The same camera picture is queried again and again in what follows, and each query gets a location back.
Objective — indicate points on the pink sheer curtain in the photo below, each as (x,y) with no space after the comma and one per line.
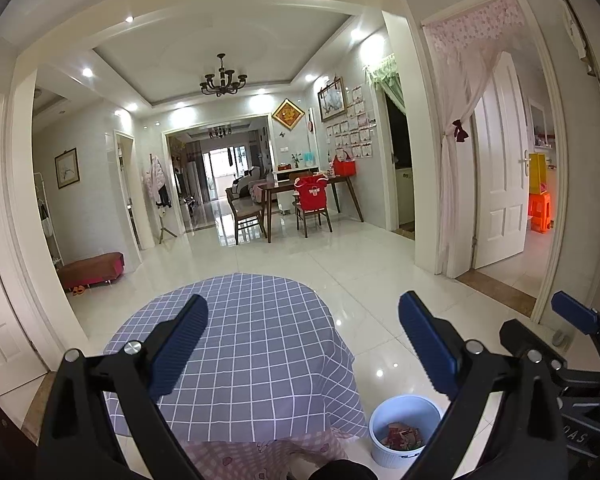
(452,185)

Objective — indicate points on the black chandelier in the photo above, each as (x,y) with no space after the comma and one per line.
(223,80)

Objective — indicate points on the yellow box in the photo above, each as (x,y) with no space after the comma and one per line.
(537,172)

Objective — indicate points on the grey sofa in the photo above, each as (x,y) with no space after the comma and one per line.
(250,182)

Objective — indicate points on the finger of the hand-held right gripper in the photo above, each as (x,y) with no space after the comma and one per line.
(575,311)
(525,337)

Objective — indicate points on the grey checked tablecloth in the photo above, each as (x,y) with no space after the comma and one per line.
(260,340)

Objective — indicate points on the dark red curtain bow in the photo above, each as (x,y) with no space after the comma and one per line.
(459,131)

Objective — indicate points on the white metal rack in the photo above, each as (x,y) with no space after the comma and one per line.
(50,230)

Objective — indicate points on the orange plastic stool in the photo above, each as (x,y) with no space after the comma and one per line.
(540,212)

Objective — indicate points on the white side door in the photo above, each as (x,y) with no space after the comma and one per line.
(5,330)

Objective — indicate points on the pink hanging jacket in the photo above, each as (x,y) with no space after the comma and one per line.
(155,180)

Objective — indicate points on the red upholstered bench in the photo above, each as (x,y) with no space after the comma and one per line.
(90,270)

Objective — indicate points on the small dark chandelier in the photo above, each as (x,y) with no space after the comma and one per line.
(220,132)

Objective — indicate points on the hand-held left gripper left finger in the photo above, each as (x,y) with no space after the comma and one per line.
(180,345)

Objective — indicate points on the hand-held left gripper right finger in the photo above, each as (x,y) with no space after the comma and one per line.
(427,345)

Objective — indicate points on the pair of slippers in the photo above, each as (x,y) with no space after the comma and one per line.
(77,289)

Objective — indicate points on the wooden coat stand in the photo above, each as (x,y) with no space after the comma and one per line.
(166,225)

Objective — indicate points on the wall of paper certificates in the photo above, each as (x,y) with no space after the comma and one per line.
(352,130)

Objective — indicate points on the orange snack wrapper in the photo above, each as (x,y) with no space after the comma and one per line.
(389,437)

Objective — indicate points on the small potted plant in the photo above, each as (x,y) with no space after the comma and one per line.
(295,160)

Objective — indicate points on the metal door stopper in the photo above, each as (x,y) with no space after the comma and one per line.
(561,338)

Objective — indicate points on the light blue plastic bucket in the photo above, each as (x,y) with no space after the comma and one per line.
(380,454)

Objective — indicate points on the covered wooden dining chair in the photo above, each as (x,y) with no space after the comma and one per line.
(315,217)

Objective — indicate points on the red gold framed ornament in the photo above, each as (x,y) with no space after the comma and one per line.
(288,115)

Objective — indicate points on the green valance curtain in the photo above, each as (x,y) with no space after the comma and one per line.
(387,75)

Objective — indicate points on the small framed wall picture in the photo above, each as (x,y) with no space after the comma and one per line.
(67,169)

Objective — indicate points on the bare wooden dining chair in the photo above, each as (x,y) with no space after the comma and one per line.
(245,215)

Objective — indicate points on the red chair cover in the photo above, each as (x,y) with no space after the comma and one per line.
(311,195)

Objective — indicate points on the framed flower painting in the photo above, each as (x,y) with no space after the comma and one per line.
(332,99)

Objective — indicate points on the person's dark clothing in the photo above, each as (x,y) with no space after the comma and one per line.
(337,472)

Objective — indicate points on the dark wooden dining table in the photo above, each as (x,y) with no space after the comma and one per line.
(340,182)

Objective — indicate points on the white panel door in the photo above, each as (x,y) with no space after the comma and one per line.
(500,170)

